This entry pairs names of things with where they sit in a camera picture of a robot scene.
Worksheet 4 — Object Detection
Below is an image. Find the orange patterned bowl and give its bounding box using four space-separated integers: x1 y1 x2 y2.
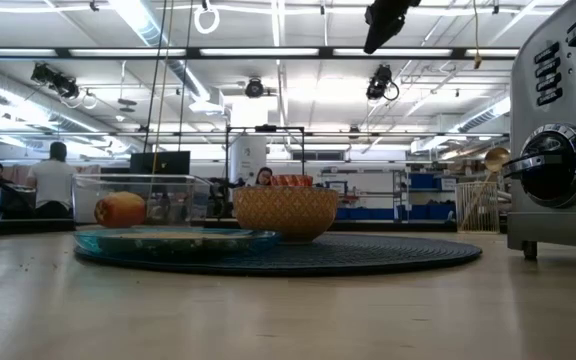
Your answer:
231 185 340 244

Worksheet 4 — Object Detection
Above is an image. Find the red orange apple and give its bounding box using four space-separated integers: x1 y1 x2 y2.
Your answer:
93 191 148 230

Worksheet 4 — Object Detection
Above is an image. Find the teal glass plate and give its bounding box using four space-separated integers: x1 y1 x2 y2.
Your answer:
72 227 284 263

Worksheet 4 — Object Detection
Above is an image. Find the black spotlight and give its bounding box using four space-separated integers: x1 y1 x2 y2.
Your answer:
30 62 81 100
244 76 266 99
365 63 401 102

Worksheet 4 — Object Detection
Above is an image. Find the shelf with blue bins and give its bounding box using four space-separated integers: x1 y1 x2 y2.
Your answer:
335 172 458 222

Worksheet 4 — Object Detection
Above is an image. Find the white cylinder tank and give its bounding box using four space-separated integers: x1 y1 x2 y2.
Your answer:
228 134 268 194

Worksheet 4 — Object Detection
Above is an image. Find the dark round woven placemat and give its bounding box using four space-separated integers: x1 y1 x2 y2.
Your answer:
73 233 483 278

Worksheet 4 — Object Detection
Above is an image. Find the black monitor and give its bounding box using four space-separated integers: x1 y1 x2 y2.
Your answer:
129 150 192 176

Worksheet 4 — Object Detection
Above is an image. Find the clear plastic bin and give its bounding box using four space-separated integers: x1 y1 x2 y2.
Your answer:
71 172 213 228

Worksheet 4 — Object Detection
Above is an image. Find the yellow hanging cable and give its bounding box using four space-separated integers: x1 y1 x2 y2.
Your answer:
471 0 484 70

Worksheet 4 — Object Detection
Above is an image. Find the black rack frame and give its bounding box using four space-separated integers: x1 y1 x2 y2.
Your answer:
224 124 306 191

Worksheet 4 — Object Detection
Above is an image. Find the white hanging ring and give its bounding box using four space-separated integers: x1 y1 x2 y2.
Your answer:
192 3 221 35

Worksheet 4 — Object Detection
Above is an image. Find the thin black hanging cable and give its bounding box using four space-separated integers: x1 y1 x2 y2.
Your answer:
141 0 169 154
177 0 194 152

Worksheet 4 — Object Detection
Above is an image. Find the thin yellow hanging cord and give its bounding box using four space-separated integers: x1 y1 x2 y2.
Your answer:
150 0 175 176

